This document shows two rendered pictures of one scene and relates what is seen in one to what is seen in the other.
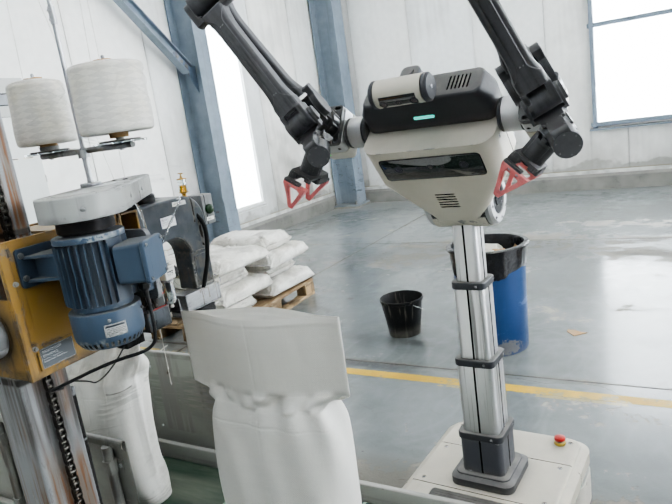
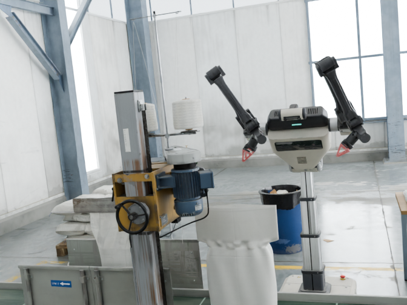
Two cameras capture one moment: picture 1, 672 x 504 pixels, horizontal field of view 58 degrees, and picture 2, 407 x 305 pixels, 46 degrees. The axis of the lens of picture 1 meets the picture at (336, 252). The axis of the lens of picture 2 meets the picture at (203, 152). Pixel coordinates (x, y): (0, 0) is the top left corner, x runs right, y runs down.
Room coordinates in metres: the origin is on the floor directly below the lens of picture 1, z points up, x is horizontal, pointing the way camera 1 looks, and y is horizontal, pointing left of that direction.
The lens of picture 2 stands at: (-1.14, 0.98, 1.69)
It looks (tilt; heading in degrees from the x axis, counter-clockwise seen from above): 7 degrees down; 347
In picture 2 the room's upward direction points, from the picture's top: 6 degrees counter-clockwise
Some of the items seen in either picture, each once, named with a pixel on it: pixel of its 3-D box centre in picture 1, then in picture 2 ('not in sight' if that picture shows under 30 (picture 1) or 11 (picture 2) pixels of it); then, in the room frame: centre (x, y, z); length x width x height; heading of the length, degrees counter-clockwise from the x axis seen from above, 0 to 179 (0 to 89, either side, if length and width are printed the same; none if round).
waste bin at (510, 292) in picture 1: (491, 294); (283, 218); (3.50, -0.90, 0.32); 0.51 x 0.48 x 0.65; 148
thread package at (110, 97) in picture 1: (111, 99); (187, 114); (1.42, 0.45, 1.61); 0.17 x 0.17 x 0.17
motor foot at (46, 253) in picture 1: (54, 262); (168, 180); (1.30, 0.61, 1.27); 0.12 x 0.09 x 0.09; 148
